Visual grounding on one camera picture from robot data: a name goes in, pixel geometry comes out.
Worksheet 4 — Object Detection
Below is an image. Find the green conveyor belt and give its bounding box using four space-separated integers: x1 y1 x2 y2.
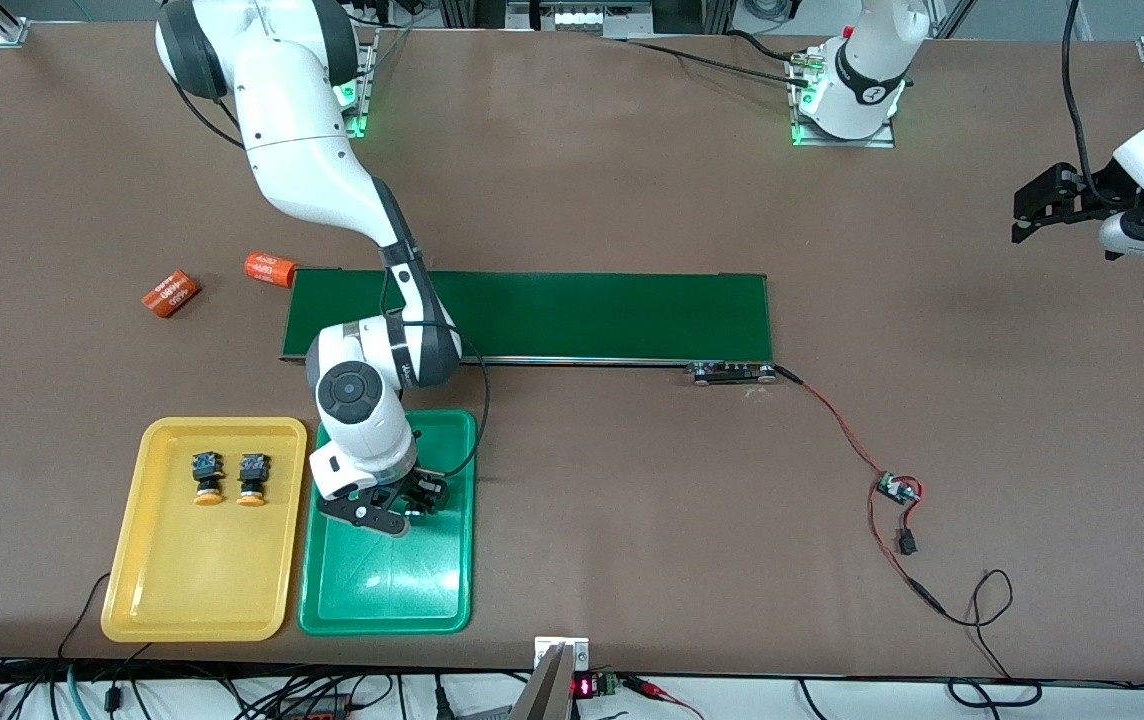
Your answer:
279 268 778 386

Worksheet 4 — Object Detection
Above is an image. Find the orange cylinder with white print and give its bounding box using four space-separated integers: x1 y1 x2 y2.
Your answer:
141 268 204 321
244 252 299 289

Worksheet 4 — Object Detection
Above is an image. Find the yellow push button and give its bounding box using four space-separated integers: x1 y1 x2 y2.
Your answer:
190 452 225 506
235 453 271 507

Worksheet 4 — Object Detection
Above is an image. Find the red and black wire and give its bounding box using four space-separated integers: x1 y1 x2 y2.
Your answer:
772 364 945 616

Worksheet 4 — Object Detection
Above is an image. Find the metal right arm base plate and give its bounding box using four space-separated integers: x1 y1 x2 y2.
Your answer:
332 28 378 139

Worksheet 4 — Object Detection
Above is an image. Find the small green circuit board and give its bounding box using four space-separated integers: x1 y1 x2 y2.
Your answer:
875 472 923 508

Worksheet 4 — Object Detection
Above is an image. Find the grey equipment box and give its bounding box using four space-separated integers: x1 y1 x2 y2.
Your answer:
507 0 655 37

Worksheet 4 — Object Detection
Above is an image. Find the looped black cable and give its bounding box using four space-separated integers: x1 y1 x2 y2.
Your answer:
932 568 1043 706

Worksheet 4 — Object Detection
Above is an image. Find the black power cable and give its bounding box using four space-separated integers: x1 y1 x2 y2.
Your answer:
622 28 818 91

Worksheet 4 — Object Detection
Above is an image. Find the red clip lead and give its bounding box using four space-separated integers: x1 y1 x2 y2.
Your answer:
627 676 703 720

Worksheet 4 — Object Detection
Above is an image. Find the yellow plastic tray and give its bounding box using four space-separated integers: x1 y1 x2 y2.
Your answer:
100 416 309 643

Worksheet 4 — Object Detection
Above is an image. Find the green plastic tray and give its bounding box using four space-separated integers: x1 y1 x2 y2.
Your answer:
298 409 478 637

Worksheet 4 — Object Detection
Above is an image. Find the silver camera mount bracket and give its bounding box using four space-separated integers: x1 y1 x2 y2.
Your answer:
510 636 591 720

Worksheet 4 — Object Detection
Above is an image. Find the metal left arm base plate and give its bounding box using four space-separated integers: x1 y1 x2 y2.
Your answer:
787 50 898 149

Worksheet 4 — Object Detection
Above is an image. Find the thin black cable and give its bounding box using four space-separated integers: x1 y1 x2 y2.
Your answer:
59 572 115 661

